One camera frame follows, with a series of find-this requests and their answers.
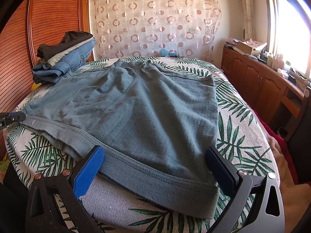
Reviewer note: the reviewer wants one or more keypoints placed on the folded light grey garment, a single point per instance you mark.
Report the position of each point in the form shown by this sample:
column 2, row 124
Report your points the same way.
column 57, row 57

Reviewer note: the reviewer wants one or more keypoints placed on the blue item behind bed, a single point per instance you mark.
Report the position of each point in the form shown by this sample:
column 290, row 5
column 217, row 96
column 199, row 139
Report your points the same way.
column 166, row 53

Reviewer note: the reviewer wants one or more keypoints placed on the pink circle sheer curtain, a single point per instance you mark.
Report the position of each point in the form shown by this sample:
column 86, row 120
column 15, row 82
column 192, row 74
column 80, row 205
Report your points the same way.
column 140, row 28

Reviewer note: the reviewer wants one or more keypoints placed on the palm leaf bed cloth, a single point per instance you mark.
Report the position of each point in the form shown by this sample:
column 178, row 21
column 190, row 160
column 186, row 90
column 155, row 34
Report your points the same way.
column 240, row 140

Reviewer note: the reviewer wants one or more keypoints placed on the cardboard box on cabinet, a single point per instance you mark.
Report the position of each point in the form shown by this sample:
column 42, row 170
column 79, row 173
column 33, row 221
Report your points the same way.
column 251, row 47

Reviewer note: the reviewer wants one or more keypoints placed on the folded black garment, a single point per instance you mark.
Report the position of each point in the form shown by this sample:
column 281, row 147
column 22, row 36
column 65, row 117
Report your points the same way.
column 70, row 39

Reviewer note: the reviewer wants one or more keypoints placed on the folded blue jeans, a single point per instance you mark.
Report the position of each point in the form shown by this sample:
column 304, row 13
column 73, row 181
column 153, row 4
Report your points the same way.
column 44, row 74

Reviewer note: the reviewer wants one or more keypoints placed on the grey-blue pants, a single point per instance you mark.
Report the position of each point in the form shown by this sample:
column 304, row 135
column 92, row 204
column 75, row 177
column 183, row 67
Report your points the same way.
column 154, row 125

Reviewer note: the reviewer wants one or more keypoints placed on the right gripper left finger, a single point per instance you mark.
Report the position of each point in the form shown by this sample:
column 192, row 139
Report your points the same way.
column 43, row 213

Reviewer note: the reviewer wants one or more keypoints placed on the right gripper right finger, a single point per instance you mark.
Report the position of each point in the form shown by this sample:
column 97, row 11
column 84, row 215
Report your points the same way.
column 266, row 213

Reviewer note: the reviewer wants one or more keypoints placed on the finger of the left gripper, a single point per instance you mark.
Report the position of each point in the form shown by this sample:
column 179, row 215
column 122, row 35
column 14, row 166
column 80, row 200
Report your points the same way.
column 6, row 119

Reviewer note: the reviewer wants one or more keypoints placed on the yellow item beside bed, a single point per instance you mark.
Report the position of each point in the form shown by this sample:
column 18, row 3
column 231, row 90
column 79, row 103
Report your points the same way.
column 35, row 86

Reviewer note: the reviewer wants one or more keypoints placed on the window with wooden frame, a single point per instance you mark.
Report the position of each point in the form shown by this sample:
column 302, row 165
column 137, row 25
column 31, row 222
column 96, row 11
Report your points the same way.
column 289, row 35

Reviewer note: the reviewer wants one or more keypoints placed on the wooden louvered wardrobe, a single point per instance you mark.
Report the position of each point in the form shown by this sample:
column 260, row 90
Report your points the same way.
column 34, row 22

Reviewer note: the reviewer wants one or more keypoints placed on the wooden sideboard cabinet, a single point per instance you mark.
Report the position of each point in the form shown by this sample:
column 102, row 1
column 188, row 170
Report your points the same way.
column 276, row 100

